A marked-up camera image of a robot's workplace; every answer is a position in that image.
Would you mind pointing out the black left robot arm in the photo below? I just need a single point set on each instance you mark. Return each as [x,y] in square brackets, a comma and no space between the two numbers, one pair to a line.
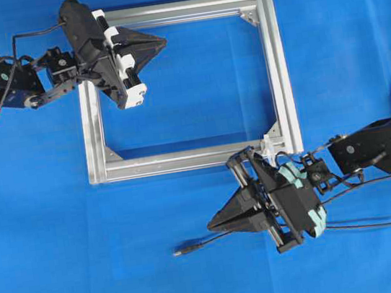
[27,82]

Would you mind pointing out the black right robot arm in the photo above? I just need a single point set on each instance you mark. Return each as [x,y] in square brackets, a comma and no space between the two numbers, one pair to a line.
[370,146]

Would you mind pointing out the white zip tie loop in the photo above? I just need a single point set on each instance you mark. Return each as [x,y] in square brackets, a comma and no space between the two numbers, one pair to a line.
[268,150]

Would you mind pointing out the silver aluminium extrusion frame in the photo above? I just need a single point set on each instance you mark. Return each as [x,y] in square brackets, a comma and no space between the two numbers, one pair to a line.
[106,166]

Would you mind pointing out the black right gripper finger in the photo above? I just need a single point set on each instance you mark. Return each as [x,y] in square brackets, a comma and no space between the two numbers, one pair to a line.
[250,221]
[240,209]

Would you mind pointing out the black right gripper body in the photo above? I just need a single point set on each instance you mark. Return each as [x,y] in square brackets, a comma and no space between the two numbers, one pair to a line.
[286,197]

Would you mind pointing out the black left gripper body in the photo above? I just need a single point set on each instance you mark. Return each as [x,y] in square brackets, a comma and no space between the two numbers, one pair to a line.
[101,62]

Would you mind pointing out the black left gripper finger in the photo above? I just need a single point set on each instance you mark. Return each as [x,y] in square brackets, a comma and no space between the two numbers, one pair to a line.
[142,57]
[132,39]

